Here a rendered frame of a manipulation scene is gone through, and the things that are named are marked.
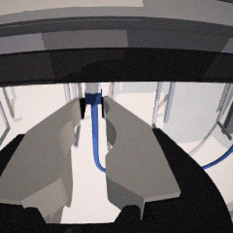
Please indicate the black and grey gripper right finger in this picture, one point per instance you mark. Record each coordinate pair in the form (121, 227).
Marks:
(145, 167)

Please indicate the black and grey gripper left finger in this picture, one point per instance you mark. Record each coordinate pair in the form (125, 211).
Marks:
(33, 170)

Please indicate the black network patch panel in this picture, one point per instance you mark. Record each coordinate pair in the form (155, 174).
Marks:
(109, 50)

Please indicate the blue cable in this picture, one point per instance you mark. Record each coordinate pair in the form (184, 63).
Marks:
(94, 122)

